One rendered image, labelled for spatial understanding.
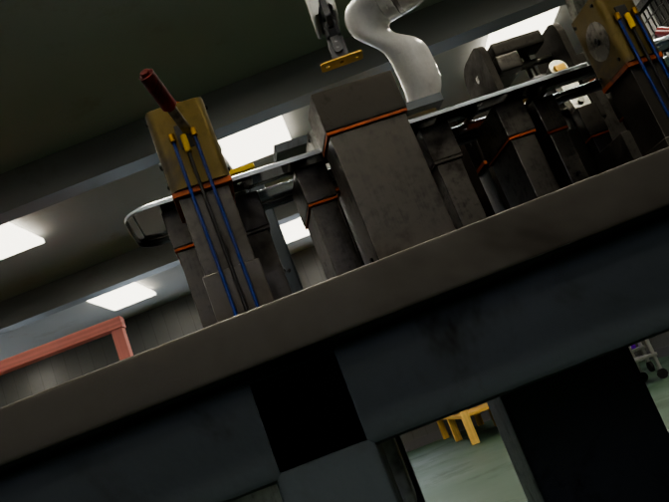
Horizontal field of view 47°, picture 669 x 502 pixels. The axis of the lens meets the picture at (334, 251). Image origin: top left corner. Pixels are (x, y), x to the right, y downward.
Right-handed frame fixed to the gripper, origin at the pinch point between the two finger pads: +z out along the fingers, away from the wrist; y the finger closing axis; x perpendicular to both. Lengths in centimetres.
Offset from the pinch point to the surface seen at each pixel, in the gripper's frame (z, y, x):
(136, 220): 27, 27, -39
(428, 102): 11.0, -14.1, 14.9
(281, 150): 12.5, -8.0, -17.0
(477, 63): 9.3, -6.7, 25.3
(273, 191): 26.9, 15.7, -19.0
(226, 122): -153, -392, -70
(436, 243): 54, 84, -3
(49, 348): -50, -463, -272
